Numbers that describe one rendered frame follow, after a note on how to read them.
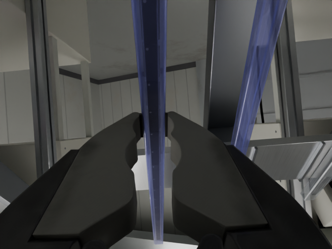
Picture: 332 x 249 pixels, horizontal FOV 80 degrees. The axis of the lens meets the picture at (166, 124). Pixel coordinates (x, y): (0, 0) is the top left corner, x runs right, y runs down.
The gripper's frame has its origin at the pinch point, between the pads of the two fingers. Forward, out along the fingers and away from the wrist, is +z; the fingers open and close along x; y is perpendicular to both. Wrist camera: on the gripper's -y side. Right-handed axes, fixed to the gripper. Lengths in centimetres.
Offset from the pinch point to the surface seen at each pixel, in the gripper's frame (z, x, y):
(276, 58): 45, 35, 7
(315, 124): 43, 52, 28
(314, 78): 225, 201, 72
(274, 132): 46, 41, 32
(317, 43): 246, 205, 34
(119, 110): 310, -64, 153
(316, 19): 72, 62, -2
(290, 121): 34, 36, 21
